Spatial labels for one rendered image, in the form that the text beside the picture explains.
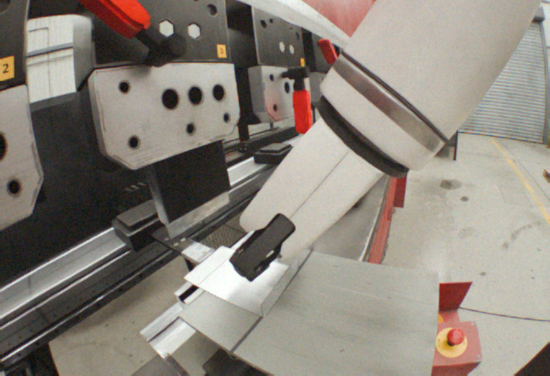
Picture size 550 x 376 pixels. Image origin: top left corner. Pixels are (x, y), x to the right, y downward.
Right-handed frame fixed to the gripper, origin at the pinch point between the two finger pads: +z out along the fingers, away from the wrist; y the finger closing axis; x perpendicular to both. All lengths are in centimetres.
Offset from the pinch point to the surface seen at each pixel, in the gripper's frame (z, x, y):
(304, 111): -8.4, -8.5, -14.2
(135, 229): 21.1, -18.4, 3.4
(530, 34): -447, 210, -687
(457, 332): 0.6, 39.1, -13.1
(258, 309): 4.6, 4.4, 3.5
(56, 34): 118, -459, -34
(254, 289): 6.1, 2.7, 1.3
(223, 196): 3.6, -8.5, -3.8
